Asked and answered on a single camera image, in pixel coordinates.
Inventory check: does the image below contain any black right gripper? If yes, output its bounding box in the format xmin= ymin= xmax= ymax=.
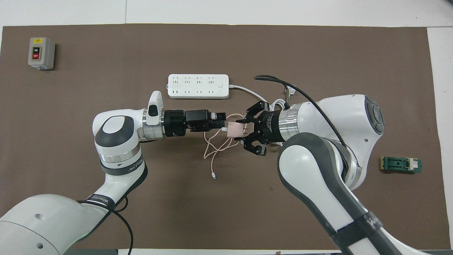
xmin=237 ymin=101 xmax=282 ymax=157

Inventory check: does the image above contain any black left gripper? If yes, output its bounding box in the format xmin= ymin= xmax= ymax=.
xmin=163 ymin=109 xmax=227 ymax=138

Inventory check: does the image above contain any pink charger adapter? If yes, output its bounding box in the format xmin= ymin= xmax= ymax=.
xmin=222 ymin=121 xmax=247 ymax=138

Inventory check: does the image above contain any pink charging cable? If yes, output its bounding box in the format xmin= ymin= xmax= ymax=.
xmin=203 ymin=113 xmax=245 ymax=179

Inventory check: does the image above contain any white power strip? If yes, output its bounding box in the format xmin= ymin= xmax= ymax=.
xmin=167 ymin=74 xmax=230 ymax=100

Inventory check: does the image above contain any brown table mat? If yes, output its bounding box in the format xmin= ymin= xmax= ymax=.
xmin=0 ymin=23 xmax=452 ymax=250

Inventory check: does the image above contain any white power strip cord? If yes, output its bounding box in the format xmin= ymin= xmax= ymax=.
xmin=228 ymin=84 xmax=296 ymax=111

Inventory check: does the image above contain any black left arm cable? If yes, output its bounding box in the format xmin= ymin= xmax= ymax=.
xmin=77 ymin=197 xmax=134 ymax=255

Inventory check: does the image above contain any green knife switch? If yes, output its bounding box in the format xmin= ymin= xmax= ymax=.
xmin=380 ymin=156 xmax=423 ymax=174

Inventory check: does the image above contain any grey on-off switch box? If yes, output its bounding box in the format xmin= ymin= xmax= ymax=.
xmin=28 ymin=37 xmax=56 ymax=70

